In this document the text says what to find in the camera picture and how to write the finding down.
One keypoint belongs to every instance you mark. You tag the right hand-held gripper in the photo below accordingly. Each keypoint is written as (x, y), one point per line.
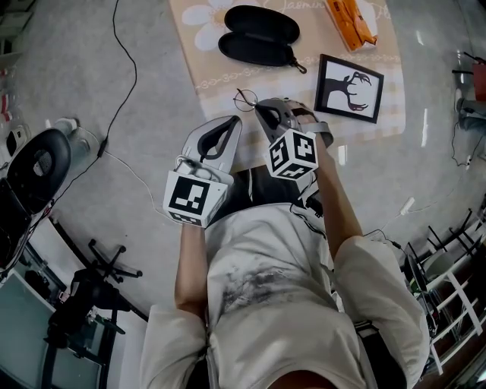
(292, 155)

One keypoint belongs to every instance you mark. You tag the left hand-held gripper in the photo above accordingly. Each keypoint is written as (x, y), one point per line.
(188, 195)

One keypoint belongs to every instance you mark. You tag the black glasses case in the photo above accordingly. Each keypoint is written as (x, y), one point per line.
(258, 23)

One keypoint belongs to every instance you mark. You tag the person's right forearm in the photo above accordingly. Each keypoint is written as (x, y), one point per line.
(338, 205)

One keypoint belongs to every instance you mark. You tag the person's left forearm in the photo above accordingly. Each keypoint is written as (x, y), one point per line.
(190, 273)

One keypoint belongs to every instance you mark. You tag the person's right hand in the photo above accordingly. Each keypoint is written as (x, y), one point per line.
(305, 116)

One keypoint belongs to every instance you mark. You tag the person's dark trousers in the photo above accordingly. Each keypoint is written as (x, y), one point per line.
(262, 186)

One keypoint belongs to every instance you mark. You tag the black-framed antler picture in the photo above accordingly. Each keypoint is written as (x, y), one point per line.
(349, 89)

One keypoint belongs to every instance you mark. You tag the orange tissue packet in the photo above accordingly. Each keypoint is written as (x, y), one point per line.
(349, 23)

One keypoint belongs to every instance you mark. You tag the white power strip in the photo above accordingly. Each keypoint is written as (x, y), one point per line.
(407, 206)

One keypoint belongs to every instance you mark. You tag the black oval backpack rig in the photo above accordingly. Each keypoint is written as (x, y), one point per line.
(38, 167)

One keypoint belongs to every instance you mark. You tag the person's white shirt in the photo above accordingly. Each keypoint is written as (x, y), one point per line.
(273, 323)

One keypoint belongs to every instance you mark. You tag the black office chair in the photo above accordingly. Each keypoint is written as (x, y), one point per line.
(95, 292)

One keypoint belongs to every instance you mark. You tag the white metal rack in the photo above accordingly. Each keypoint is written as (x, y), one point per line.
(461, 292)

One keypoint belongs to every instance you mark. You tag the curved glass desk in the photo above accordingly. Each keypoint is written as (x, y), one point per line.
(23, 323)

